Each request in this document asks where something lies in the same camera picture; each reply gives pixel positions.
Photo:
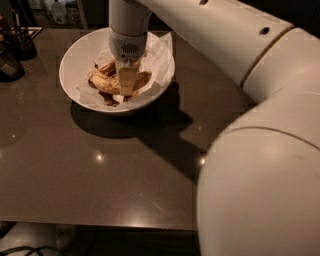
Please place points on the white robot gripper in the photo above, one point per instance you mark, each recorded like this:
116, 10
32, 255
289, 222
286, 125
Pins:
127, 47

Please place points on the spotted ripe banana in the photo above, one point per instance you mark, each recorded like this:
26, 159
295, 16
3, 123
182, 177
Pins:
110, 84

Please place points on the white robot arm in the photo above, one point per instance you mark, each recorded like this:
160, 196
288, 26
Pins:
259, 189

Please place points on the dark browned banana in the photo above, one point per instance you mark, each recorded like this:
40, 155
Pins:
108, 69

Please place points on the white ceramic bowl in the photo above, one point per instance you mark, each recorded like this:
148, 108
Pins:
76, 63

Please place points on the white paper liner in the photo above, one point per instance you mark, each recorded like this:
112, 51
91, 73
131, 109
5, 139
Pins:
160, 63

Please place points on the white plastic jug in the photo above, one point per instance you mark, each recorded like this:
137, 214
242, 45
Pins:
59, 12

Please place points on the black device on table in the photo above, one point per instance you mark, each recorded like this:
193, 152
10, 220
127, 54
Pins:
10, 68

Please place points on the white table leg foot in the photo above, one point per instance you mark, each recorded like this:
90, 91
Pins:
65, 235

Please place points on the black wire utensil holder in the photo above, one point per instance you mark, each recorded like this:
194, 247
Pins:
17, 37

